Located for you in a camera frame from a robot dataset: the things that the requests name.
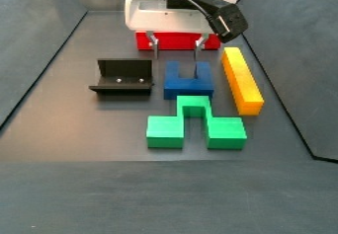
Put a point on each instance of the yellow long bar block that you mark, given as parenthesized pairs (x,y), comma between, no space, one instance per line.
(246,93)

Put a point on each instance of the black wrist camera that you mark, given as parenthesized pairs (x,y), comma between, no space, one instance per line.
(226,20)

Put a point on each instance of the blue U-shaped block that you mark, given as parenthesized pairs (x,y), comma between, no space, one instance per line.
(196,86)

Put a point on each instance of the black angle bracket fixture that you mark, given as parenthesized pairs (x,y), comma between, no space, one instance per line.
(124,75)

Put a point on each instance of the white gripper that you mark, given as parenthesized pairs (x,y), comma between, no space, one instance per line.
(171,16)

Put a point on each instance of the green zigzag block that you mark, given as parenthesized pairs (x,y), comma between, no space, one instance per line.
(220,132)

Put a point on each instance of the red slotted base block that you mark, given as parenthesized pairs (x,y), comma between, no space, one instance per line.
(175,41)

